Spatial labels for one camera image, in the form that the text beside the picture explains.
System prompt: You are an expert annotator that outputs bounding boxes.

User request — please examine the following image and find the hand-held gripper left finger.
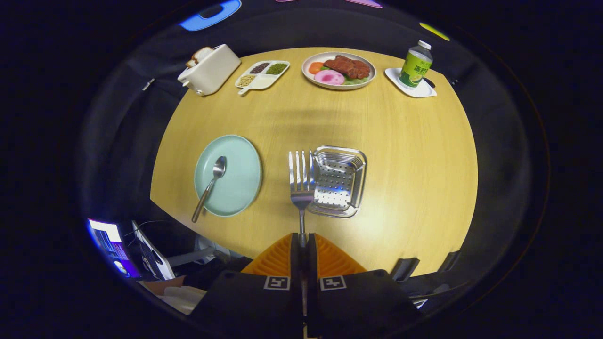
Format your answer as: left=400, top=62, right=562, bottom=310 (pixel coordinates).
left=188, top=232, right=303, bottom=339

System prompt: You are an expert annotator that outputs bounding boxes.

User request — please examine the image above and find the lit computer screen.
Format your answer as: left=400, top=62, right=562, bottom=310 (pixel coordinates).
left=87, top=218, right=142, bottom=279

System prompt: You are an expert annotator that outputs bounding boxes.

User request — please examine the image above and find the silver spoon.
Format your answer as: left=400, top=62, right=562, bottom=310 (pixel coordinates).
left=191, top=155, right=228, bottom=223

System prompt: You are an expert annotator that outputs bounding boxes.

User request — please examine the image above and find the white toaster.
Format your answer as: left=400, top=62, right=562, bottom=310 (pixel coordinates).
left=177, top=44, right=242, bottom=97

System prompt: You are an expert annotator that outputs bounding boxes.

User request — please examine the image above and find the green label drink bottle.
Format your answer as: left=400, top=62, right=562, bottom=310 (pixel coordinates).
left=398, top=40, right=433, bottom=89

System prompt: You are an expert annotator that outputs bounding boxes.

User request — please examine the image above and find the brown steak piece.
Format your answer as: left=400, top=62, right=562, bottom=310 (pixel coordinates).
left=323, top=55, right=372, bottom=80

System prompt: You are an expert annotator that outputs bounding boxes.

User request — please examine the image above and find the white round food plate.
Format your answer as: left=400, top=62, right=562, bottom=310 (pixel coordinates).
left=301, top=51, right=377, bottom=90

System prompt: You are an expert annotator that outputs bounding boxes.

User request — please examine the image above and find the white divided bean dish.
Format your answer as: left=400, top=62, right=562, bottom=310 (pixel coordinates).
left=235, top=60, right=291, bottom=96

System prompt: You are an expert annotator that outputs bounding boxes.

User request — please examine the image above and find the silver fork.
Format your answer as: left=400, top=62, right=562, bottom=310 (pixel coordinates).
left=288, top=150, right=316, bottom=249

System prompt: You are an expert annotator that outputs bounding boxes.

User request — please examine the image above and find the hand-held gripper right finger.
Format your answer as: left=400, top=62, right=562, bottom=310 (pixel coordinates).
left=307, top=232, right=423, bottom=339

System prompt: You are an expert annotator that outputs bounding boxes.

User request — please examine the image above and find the perforated metal basket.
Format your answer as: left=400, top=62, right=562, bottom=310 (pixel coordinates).
left=307, top=145, right=367, bottom=218

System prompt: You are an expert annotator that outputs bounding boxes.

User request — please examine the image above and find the white square coaster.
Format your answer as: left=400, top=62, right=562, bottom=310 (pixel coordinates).
left=384, top=67, right=438, bottom=98

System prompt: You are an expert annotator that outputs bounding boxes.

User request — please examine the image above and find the white device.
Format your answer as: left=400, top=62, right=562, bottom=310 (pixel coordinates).
left=131, top=220, right=176, bottom=282

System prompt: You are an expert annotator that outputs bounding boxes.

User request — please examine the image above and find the black chair back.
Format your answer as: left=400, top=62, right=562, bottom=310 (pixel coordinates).
left=390, top=257, right=420, bottom=283
left=438, top=250, right=462, bottom=274

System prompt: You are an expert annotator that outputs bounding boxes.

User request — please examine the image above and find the light green plate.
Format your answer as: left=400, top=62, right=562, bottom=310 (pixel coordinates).
left=194, top=135, right=262, bottom=218

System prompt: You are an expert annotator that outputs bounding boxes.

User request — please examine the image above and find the pink round food slice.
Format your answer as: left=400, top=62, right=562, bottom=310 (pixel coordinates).
left=314, top=69, right=345, bottom=86

